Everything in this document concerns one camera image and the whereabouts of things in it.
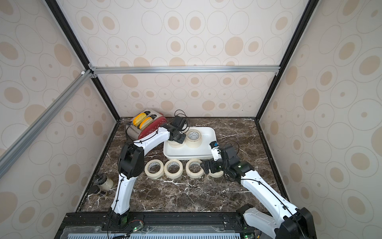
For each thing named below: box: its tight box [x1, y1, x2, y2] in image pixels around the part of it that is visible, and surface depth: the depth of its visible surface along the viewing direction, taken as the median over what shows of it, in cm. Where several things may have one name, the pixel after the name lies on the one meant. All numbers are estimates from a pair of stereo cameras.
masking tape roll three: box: [163, 159, 184, 180], surface depth 90 cm
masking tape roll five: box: [144, 158, 165, 179], surface depth 91 cm
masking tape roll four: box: [185, 158, 205, 179], surface depth 90 cm
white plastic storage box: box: [163, 126, 218, 160], surface depth 104 cm
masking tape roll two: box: [185, 128, 202, 148], surface depth 102 cm
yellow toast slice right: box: [139, 116, 154, 130], surface depth 91 cm
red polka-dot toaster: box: [124, 109, 168, 141], surface depth 94 cm
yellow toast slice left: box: [132, 112, 148, 127], surface depth 93 cm
